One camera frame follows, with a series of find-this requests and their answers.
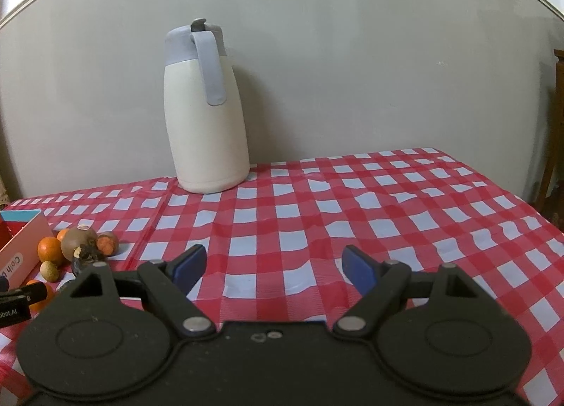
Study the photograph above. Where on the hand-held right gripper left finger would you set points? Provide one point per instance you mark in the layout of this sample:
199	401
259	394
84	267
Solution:
193	265

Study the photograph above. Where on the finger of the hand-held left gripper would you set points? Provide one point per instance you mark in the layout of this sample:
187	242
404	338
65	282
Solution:
22	293
3	285

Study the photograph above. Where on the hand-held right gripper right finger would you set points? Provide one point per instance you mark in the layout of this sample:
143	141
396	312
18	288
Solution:
359	270

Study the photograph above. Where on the small yellow green fruit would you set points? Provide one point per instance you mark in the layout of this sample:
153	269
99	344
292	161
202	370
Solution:
49	271

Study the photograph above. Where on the large orange mandarin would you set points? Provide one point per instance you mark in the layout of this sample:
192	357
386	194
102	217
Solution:
49	251

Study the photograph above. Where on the dark purple fruit dried stem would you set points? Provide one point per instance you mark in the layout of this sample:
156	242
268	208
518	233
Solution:
86	261

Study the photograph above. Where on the small orange mandarin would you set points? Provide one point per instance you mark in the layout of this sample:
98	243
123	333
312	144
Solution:
63	234

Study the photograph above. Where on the brown round fruit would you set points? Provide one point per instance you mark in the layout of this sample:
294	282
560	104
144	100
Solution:
78	240

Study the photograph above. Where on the red white checkered tablecloth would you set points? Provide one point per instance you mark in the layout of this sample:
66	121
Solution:
308	234

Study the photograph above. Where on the cream thermos jug grey lid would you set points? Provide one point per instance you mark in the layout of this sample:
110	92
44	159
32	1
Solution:
202	124

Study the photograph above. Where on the brown wooden furniture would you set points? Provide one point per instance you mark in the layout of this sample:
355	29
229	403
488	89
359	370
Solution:
556	132

